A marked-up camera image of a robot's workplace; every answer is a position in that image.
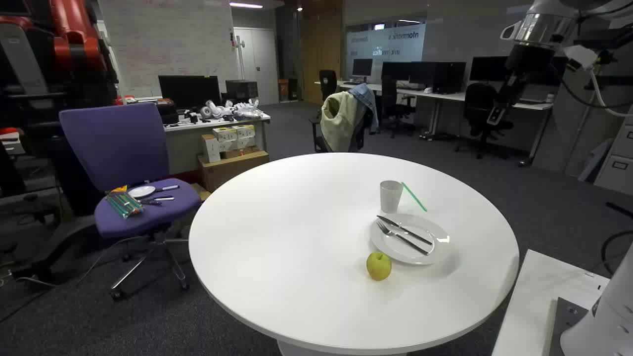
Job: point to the long white desk back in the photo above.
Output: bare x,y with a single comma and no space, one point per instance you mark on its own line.
441,98

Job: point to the green straw bundle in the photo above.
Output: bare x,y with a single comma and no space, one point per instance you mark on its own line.
123,203

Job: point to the black office chair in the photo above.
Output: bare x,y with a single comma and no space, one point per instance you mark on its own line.
477,106

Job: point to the white desk left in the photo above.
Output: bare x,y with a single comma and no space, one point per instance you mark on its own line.
186,140

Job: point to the white round table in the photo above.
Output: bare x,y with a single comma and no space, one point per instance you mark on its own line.
283,249

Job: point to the white robot base platform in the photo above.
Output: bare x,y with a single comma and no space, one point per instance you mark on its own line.
558,308

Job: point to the green apple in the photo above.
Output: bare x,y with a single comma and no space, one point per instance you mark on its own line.
378,265

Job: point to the silver knife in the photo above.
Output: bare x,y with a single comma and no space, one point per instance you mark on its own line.
406,229

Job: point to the cardboard box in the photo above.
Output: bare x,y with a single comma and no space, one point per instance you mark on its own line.
218,172

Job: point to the small white plate on chair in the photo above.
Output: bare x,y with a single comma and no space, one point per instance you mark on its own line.
141,189

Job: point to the red robot arm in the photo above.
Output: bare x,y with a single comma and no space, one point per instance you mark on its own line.
50,49

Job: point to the white paper cup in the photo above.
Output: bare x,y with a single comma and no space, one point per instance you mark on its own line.
390,193

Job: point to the black monitor on desk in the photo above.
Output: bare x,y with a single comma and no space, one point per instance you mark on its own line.
188,91

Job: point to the chair with beige jacket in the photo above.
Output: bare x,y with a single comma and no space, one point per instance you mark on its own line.
342,118

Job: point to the silver fork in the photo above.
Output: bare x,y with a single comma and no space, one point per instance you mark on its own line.
392,233

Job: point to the purple office chair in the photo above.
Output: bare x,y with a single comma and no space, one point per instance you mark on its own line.
123,146

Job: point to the green drinking straw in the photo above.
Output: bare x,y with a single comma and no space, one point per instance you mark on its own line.
412,193

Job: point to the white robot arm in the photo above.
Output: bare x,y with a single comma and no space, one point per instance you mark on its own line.
580,29

